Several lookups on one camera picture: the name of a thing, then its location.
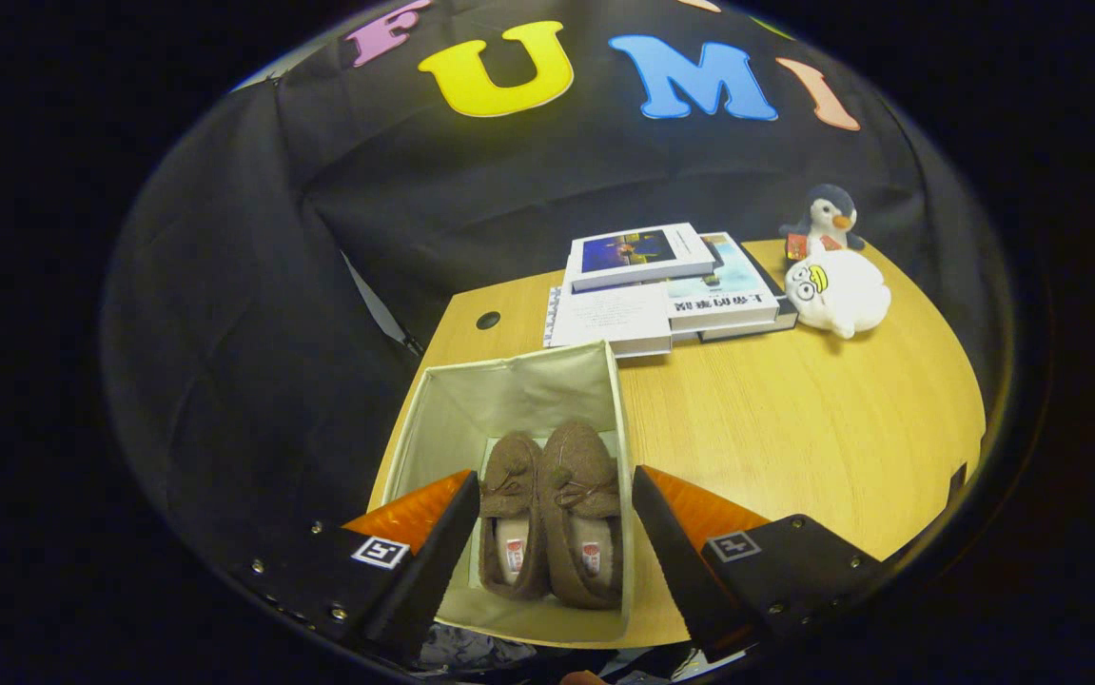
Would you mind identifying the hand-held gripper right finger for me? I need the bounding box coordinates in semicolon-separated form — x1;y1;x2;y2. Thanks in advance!
631;464;890;662

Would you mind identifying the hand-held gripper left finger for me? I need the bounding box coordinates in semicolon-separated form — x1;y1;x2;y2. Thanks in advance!
233;469;481;664

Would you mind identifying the brown fuzzy shoe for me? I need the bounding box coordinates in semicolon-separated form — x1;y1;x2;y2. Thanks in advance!
478;431;548;602
538;421;624;610

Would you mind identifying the green fabric storage box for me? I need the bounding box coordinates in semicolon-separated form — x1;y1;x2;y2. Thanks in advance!
366;340;636;650

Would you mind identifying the white cover book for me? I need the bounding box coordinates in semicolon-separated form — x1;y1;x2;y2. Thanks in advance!
543;281;674;359

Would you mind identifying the dark cover book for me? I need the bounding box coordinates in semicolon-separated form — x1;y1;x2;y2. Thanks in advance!
699;238;800;343

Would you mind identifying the book with teal cover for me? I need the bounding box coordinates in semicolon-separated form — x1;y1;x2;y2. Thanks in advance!
666;232;781;332

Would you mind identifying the small book blue cover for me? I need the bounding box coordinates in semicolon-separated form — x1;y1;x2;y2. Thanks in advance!
566;223;716;293

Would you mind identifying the white round plush toy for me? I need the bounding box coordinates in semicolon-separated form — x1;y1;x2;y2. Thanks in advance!
784;249;892;340

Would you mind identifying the penguin plush toy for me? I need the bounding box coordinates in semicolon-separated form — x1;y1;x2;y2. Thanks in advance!
779;184;867;261

